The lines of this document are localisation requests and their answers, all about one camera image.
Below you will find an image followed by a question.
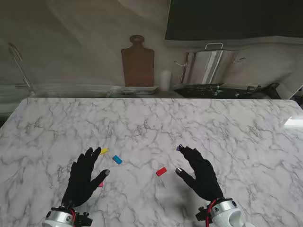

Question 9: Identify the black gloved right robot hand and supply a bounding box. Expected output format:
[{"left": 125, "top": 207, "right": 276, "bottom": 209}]
[{"left": 175, "top": 145, "right": 225, "bottom": 201}]

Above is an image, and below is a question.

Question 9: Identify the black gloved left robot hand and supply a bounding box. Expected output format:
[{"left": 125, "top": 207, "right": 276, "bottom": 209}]
[{"left": 61, "top": 146, "right": 111, "bottom": 209}]

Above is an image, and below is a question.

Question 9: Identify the steel kitchen sink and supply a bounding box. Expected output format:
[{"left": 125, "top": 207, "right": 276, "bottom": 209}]
[{"left": 33, "top": 91, "right": 112, "bottom": 98}]

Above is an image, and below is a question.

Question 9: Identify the black gas stove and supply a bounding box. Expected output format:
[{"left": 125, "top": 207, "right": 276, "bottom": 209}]
[{"left": 174, "top": 83, "right": 251, "bottom": 99}]

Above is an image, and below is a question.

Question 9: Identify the stack of white plates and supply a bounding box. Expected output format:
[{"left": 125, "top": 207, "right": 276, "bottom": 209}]
[{"left": 111, "top": 85, "right": 160, "bottom": 95}]

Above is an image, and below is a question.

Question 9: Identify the white cylinder candle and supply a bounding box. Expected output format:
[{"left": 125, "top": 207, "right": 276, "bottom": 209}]
[{"left": 160, "top": 70, "right": 172, "bottom": 91}]

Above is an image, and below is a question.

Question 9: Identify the black frying pan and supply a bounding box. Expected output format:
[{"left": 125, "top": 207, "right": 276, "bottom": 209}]
[{"left": 246, "top": 82, "right": 281, "bottom": 99}]

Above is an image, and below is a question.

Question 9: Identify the large steel stock pot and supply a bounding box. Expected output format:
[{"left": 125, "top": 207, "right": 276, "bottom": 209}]
[{"left": 174, "top": 42, "right": 247, "bottom": 85}]

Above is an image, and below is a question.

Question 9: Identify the chrome kitchen faucet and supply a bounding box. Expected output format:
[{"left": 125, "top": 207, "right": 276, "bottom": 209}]
[{"left": 8, "top": 42, "right": 36, "bottom": 95}]

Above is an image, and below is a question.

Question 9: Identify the brown wooden cutting board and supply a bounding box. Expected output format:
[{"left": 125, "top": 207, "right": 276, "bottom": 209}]
[{"left": 121, "top": 35, "right": 155, "bottom": 87}]

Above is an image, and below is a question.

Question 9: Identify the dark range hood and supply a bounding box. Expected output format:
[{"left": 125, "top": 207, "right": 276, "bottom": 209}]
[{"left": 164, "top": 0, "right": 303, "bottom": 41}]

